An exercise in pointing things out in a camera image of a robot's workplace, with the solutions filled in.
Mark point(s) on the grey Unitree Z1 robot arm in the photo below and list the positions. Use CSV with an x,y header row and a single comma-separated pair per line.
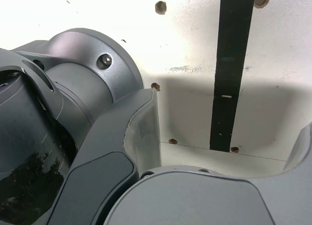
x,y
73,64

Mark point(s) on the black tape strip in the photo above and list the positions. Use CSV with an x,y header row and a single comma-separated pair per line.
x,y
229,64

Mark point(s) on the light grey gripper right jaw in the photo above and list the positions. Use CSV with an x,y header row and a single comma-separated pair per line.
x,y
195,200

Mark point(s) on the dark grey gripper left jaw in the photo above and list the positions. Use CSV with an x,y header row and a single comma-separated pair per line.
x,y
102,166

